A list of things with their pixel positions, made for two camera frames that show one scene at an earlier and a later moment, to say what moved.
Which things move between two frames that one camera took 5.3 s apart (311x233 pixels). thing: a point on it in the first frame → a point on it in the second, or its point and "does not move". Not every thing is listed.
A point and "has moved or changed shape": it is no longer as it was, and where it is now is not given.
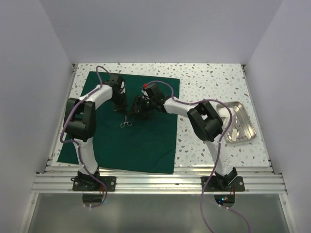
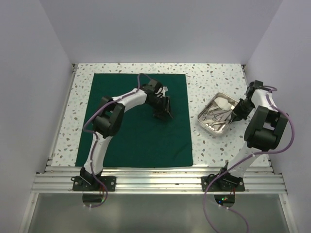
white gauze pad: x=224 y=112 → x=223 y=103
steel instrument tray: x=241 y=127 has moved or changed shape
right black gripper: x=143 y=114 → x=238 y=115
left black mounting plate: x=83 y=183 does not move
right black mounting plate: x=223 y=184 does not move
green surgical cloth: x=123 y=142 has moved or changed shape
